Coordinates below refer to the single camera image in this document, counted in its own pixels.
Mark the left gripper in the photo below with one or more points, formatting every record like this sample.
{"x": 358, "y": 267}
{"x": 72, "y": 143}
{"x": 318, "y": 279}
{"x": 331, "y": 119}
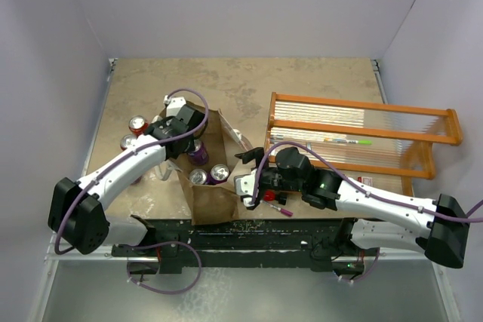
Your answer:
{"x": 192, "y": 146}

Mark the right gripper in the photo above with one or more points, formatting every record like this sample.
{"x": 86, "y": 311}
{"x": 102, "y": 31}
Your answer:
{"x": 256, "y": 154}

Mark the purple fanta can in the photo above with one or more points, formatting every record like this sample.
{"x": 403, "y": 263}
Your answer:
{"x": 199, "y": 155}
{"x": 219, "y": 173}
{"x": 137, "y": 180}
{"x": 198, "y": 177}

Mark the red cola can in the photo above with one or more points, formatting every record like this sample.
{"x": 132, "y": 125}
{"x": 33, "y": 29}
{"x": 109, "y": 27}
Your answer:
{"x": 127, "y": 141}
{"x": 137, "y": 125}

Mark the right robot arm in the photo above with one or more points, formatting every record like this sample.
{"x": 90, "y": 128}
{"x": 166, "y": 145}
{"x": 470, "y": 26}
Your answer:
{"x": 436, "y": 228}

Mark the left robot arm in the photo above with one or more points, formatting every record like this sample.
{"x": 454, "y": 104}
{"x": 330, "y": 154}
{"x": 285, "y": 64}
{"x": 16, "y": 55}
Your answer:
{"x": 77, "y": 212}

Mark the red black stamp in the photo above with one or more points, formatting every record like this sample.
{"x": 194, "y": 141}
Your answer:
{"x": 278, "y": 197}

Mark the pink marker pen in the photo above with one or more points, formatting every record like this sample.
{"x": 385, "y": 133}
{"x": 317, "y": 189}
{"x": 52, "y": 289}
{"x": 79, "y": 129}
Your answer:
{"x": 279, "y": 209}

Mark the green tipped pen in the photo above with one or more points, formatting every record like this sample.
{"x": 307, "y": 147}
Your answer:
{"x": 346, "y": 141}

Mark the red staples box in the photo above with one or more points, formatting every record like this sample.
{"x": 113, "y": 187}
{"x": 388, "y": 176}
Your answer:
{"x": 366, "y": 180}

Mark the wooden shelf rack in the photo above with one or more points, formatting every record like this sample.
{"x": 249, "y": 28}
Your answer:
{"x": 402, "y": 136}

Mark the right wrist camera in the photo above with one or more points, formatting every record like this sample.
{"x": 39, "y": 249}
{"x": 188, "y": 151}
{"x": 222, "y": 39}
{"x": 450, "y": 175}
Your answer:
{"x": 246, "y": 190}

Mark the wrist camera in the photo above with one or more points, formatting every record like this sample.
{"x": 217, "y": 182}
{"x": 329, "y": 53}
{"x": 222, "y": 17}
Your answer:
{"x": 246, "y": 190}
{"x": 173, "y": 105}

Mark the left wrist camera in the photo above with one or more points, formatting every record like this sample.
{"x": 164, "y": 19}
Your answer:
{"x": 173, "y": 105}

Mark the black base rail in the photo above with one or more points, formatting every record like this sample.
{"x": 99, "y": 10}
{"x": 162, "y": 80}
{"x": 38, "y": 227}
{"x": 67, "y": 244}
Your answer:
{"x": 316, "y": 244}

